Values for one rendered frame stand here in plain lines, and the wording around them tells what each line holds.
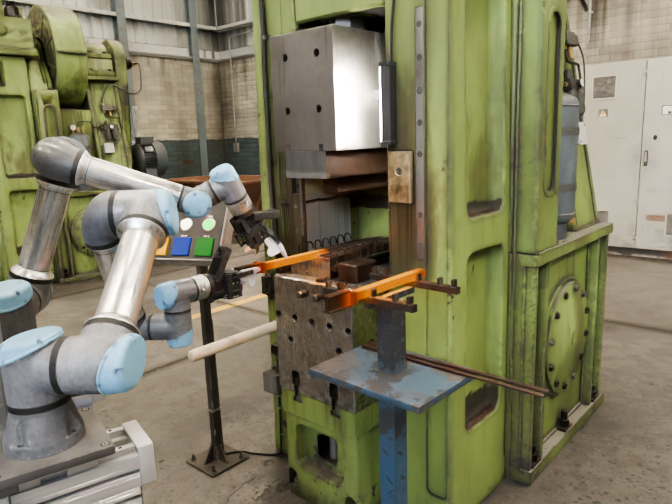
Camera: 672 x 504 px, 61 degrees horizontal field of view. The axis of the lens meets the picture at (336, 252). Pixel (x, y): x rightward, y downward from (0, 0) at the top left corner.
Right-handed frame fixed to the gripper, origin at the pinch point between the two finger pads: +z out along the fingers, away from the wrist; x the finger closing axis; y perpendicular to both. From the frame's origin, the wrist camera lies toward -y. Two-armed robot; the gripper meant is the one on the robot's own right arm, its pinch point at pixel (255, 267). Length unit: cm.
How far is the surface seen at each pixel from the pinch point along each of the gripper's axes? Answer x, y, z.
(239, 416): -83, 100, 53
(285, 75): -10, -62, 27
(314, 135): 2.9, -41.5, 27.3
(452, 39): 47, -68, 43
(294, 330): -6.0, 28.7, 21.9
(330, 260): 7.6, 1.9, 28.1
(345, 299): 46.8, 1.1, -9.7
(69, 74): -465, -117, 159
